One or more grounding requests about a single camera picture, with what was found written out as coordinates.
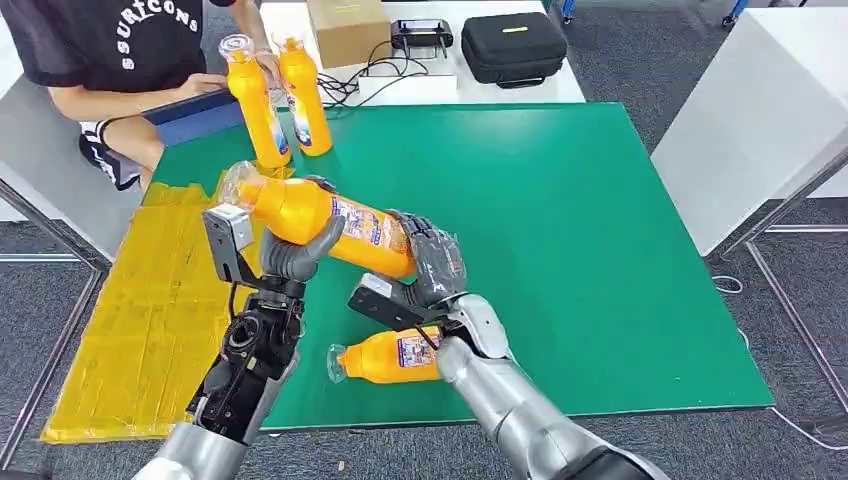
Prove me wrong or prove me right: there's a blue metal frame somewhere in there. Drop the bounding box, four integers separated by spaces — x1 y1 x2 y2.
559 0 751 28

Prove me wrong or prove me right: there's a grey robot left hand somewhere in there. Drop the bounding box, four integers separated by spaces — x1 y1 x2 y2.
259 174 348 287

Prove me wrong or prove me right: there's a person's right hand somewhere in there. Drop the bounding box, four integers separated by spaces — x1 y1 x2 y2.
176 72 231 101

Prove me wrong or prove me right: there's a white long floor cable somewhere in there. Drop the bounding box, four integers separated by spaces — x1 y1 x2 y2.
736 327 848 453

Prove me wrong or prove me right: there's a blue tablet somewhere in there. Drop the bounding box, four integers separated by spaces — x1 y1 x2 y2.
141 88 247 148

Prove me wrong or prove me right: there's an orange drink bottle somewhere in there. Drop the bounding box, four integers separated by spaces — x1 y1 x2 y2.
217 160 419 280
272 33 335 159
218 34 293 170
325 325 444 386

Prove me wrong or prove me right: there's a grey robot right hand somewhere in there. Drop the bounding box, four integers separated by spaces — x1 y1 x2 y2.
389 209 469 313

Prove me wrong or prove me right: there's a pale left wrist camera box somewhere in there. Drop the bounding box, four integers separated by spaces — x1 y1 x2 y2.
201 202 257 287

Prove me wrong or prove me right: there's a person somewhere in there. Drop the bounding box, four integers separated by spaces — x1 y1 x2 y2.
0 0 284 194

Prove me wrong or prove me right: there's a white table with metal legs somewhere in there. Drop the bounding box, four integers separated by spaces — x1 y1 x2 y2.
650 7 848 439

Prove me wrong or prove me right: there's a yellow plastic sheet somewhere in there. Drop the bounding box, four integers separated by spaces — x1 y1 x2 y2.
39 164 297 446

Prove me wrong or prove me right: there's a white table with equipment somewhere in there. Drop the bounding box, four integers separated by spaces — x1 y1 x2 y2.
258 0 588 109

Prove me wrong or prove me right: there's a black handheld controller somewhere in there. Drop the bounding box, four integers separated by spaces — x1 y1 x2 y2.
388 18 456 60

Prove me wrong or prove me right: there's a black zip case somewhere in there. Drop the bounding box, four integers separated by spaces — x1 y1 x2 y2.
460 12 570 90

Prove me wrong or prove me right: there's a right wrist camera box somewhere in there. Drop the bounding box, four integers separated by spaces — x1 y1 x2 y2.
347 272 444 333

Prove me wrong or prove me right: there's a brown cardboard box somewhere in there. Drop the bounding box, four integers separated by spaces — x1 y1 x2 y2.
305 0 394 70

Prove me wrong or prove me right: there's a person's left hand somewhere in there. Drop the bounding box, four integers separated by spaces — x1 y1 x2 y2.
254 48 285 86

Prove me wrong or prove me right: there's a black cable bundle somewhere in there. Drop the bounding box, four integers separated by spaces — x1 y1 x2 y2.
316 39 431 111

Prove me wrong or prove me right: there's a green table mat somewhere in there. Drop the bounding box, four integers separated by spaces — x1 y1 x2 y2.
149 101 776 433

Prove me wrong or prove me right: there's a grey table with metal legs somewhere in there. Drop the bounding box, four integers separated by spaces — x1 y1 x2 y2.
0 75 144 473

